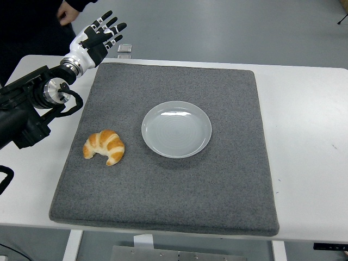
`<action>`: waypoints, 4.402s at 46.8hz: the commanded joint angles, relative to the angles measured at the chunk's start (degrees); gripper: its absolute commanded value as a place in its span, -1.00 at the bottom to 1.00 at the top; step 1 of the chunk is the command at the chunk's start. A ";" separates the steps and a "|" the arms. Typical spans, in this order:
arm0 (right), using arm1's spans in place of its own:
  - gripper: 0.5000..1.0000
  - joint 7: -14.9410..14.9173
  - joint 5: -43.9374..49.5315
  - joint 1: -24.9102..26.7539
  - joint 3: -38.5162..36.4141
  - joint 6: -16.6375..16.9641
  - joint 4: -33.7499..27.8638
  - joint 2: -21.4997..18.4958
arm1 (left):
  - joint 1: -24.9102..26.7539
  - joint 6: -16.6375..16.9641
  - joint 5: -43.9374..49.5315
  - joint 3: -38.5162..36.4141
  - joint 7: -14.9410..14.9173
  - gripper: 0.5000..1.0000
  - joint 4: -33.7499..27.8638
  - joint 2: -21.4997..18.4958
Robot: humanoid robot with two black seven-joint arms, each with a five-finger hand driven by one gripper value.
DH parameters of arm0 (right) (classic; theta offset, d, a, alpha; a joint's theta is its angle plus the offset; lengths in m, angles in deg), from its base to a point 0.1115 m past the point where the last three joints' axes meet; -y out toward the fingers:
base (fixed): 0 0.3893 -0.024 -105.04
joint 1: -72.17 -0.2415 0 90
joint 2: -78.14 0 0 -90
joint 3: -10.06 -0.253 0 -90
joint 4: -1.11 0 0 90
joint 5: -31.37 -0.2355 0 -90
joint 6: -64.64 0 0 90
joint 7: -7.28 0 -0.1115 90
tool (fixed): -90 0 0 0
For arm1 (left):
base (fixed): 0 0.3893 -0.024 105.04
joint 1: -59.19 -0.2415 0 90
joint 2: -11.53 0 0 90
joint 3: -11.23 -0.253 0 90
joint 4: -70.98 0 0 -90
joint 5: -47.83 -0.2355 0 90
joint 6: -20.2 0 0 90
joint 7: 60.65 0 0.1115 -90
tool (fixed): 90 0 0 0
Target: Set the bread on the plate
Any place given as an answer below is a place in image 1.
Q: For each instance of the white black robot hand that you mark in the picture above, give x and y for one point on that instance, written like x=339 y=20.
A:
x=81 y=53

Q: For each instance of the golden croissant bread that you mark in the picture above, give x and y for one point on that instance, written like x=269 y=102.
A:
x=108 y=144

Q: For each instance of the grey round plate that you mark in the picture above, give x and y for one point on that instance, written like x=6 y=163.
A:
x=176 y=130

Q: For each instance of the person's hand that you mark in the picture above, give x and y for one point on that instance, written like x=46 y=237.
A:
x=66 y=13

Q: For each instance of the metal floor socket box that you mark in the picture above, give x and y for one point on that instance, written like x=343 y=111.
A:
x=124 y=56
x=125 y=48

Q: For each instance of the grey felt mat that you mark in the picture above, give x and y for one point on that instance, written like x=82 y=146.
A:
x=168 y=185

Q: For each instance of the white table leg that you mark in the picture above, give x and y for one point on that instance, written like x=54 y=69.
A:
x=72 y=246
x=278 y=251

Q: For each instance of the black tripod leg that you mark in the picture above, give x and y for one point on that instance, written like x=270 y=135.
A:
x=343 y=19

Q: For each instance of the black table control panel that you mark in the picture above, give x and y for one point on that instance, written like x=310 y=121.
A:
x=330 y=246

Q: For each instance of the white table bracket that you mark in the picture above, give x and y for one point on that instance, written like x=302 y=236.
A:
x=143 y=241

